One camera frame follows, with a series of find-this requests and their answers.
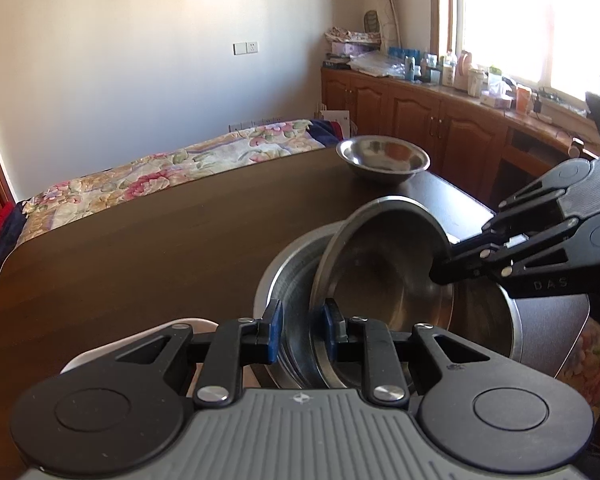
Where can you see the purple box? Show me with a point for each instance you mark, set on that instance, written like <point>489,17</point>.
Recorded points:
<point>352,50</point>

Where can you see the clear plastic bag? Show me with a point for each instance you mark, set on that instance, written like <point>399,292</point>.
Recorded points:
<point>377,64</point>

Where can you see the tissue packet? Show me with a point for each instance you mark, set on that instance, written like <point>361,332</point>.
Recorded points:
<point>496,97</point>

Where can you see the patterned cream curtain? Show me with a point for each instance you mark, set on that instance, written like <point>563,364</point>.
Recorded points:
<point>387,0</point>

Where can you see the white jar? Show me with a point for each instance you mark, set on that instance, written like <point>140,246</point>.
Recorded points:
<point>476,82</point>

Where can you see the large stainless steel bowl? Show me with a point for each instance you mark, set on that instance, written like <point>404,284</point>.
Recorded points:
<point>480,320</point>

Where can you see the white bottle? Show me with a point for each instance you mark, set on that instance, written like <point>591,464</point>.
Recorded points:
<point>448,70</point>

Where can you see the pink container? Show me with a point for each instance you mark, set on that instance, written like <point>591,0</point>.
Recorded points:
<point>463,70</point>

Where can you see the orange box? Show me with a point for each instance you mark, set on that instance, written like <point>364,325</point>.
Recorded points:
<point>523,100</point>

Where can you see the white floral square plate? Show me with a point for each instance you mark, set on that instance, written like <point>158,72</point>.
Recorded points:
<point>202,326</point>

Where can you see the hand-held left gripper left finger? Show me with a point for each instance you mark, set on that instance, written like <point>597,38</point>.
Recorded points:
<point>275,332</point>

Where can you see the folded dark blue red cloth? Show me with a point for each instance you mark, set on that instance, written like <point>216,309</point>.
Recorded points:
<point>327,132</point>

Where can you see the floral bed blanket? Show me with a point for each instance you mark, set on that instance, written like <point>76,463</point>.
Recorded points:
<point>155,175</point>

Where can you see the bright window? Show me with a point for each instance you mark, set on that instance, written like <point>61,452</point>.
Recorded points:
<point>530,20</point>

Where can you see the wooden counter cabinet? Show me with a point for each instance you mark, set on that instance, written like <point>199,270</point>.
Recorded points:
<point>415,120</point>

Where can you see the white paper bag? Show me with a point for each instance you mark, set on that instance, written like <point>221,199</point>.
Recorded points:
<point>336,116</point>

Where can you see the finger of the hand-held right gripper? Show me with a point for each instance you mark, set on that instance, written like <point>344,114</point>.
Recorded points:
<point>472,246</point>
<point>455,270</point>

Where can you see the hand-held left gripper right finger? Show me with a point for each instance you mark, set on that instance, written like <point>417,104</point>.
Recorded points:
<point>331,332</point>

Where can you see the small stainless steel bowl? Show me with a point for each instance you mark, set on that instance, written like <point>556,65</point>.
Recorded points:
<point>380,157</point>

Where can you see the pile of printed papers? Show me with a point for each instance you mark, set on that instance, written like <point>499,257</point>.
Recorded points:
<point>352,34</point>

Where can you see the white bedside wall socket strip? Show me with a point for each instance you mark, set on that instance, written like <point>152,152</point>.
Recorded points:
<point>252,124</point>

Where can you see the medium stainless steel bowl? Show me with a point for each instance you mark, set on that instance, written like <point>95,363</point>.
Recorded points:
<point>380,260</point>

